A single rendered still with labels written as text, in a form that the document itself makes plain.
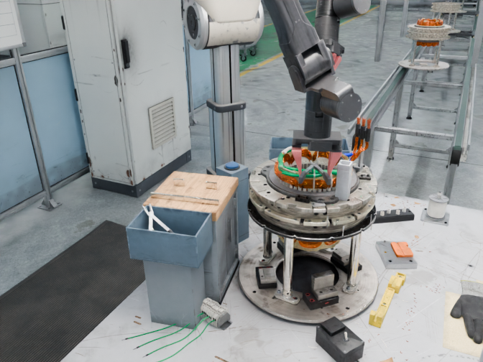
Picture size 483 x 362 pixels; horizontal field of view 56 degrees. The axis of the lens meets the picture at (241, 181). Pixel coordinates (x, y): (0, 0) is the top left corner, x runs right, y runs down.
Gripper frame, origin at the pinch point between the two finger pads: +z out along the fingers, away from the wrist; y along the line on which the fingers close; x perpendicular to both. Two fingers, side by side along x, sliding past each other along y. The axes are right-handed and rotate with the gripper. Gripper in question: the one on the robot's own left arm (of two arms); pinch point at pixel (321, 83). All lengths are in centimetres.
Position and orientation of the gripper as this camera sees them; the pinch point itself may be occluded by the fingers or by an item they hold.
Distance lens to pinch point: 111.1
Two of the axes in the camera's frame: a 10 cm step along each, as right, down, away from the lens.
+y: 4.9, -0.4, 8.7
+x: -8.7, -1.2, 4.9
